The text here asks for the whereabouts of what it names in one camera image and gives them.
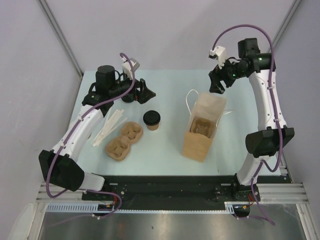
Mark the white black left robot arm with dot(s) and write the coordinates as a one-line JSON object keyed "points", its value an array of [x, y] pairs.
{"points": [[59, 165]]}

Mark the brown paper coffee cup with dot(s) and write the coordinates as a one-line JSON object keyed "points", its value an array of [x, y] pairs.
{"points": [[152, 127]]}

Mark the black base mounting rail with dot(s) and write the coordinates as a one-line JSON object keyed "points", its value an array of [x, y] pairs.
{"points": [[174, 193]]}

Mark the stack of black cup lids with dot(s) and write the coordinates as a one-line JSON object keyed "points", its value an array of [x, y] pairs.
{"points": [[129, 98]]}

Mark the single brown pulp cup carrier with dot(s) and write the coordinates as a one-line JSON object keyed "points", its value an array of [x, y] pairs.
{"points": [[202, 126]]}

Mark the right aluminium frame post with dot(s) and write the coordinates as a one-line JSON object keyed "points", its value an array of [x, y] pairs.
{"points": [[288, 19]]}

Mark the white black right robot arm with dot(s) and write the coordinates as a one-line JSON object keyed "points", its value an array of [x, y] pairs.
{"points": [[273, 132]]}

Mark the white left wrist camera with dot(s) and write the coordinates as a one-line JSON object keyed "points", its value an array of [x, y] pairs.
{"points": [[129, 67]]}

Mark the brown paper bag white handles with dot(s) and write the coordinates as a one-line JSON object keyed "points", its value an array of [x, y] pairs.
{"points": [[195, 146]]}

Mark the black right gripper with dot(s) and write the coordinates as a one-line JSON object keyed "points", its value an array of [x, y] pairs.
{"points": [[216, 75]]}

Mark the left aluminium frame post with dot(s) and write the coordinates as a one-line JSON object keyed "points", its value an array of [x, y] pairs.
{"points": [[48, 13]]}

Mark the aluminium frame post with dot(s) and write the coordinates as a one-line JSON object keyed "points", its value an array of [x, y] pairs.
{"points": [[48, 13], [288, 19]]}

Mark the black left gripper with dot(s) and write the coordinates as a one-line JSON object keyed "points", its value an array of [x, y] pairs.
{"points": [[144, 94]]}

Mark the black plastic cup lid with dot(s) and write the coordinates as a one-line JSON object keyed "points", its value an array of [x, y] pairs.
{"points": [[151, 118]]}

